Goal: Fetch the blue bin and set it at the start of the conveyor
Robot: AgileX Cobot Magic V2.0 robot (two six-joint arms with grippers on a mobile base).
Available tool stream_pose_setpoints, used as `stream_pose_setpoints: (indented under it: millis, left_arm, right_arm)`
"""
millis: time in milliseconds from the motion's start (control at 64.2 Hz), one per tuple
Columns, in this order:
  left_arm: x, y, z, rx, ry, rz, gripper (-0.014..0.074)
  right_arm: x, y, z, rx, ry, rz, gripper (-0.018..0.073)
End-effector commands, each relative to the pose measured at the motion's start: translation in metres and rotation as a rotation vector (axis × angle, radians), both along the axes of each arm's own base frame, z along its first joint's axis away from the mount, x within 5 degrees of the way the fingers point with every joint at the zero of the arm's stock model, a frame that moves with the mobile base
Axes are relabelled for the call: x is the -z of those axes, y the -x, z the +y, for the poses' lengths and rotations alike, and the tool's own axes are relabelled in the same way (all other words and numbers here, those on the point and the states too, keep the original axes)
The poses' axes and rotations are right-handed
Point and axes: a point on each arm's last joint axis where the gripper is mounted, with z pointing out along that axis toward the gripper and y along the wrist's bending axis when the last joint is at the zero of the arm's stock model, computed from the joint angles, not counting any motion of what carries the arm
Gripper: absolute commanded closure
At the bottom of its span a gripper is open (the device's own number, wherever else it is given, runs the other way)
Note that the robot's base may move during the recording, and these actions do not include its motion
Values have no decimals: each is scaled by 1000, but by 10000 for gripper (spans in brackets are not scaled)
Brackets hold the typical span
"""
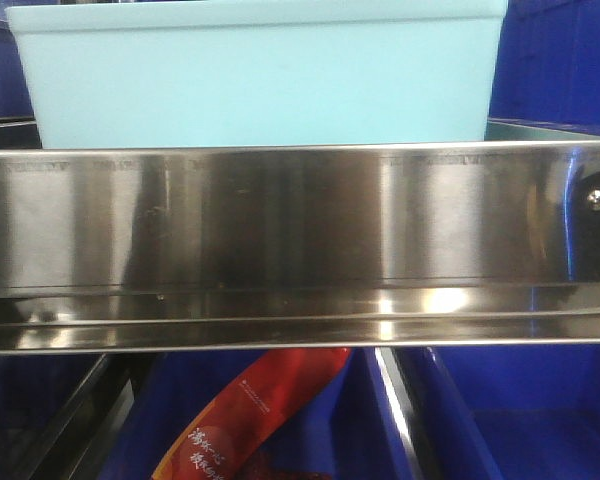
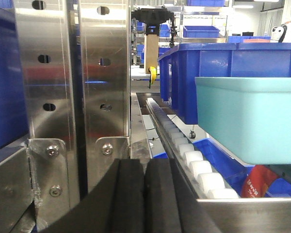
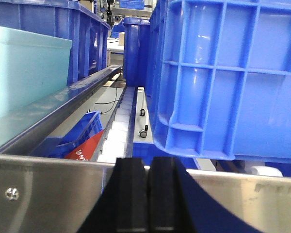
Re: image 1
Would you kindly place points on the light blue plastic bin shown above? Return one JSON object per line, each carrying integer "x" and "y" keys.
{"x": 258, "y": 73}

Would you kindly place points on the dark blue bin lower middle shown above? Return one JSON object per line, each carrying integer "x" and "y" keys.
{"x": 346, "y": 432}

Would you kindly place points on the dark blue bin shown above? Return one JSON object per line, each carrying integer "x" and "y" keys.
{"x": 509, "y": 412}
{"x": 548, "y": 65}
{"x": 33, "y": 388}
{"x": 14, "y": 96}
{"x": 346, "y": 432}

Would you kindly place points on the dark blue bin lower right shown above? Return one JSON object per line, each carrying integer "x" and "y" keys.
{"x": 509, "y": 412}

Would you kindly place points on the dark blue bin upper right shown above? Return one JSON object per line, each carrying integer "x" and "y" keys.
{"x": 548, "y": 65}

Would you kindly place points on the dark blue bin lower left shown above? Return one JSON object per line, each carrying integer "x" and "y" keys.
{"x": 33, "y": 388}

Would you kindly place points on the dark blue bin upper left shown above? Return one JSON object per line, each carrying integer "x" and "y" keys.
{"x": 14, "y": 96}

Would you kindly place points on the red snack package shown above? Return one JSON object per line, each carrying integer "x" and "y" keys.
{"x": 245, "y": 413}

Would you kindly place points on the stainless steel shelf rail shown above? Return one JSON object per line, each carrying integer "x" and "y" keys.
{"x": 397, "y": 245}

